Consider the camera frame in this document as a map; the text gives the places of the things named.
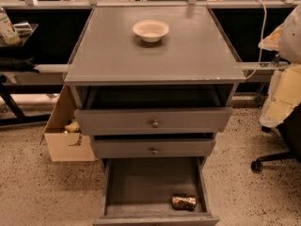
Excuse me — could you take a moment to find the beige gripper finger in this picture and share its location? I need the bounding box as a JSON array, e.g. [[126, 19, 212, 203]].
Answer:
[[260, 63, 301, 128], [258, 24, 284, 51]]

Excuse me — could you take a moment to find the yellow item in box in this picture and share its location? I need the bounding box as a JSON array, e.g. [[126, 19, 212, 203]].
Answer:
[[65, 121, 80, 133]]

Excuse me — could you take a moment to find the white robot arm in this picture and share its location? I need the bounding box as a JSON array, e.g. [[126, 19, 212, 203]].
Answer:
[[259, 5, 301, 128]]

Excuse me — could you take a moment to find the orange soda can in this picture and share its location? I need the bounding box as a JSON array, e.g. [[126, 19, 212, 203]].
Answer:
[[171, 194, 197, 211]]

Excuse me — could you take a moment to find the cardboard box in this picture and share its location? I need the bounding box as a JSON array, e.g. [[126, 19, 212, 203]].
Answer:
[[43, 86, 95, 162]]

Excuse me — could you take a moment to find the black bag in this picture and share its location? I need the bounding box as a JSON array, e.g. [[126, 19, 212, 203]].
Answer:
[[0, 57, 40, 73]]

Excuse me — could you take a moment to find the black office chair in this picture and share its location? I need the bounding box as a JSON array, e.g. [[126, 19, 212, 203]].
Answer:
[[250, 104, 301, 173]]

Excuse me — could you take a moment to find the dark side shelf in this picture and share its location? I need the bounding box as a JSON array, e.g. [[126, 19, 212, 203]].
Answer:
[[0, 23, 40, 49]]

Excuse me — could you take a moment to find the shiny foil packet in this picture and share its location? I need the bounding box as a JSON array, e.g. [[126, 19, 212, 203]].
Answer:
[[14, 22, 33, 37]]

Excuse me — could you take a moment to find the white bowl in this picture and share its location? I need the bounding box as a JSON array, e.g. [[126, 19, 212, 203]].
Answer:
[[133, 20, 169, 43]]

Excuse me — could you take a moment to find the plastic bottle green label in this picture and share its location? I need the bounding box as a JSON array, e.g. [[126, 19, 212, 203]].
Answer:
[[0, 7, 21, 45]]

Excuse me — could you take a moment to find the grey bottom drawer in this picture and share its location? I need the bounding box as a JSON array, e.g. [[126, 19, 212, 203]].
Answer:
[[93, 157, 219, 226]]

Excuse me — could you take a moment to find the grey top drawer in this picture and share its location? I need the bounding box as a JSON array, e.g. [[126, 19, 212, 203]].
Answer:
[[75, 88, 232, 136]]

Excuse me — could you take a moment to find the grey drawer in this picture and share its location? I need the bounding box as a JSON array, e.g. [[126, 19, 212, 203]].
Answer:
[[91, 133, 216, 158], [93, 157, 219, 226], [75, 88, 232, 136]]

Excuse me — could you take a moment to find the grey drawer cabinet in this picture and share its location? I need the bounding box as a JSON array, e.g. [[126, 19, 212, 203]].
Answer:
[[64, 5, 247, 174]]

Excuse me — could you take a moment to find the metal clamp rod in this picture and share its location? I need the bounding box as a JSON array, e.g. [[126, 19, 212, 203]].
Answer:
[[270, 53, 280, 67]]

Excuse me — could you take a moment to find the grey middle drawer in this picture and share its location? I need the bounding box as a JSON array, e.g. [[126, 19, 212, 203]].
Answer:
[[91, 133, 216, 158]]

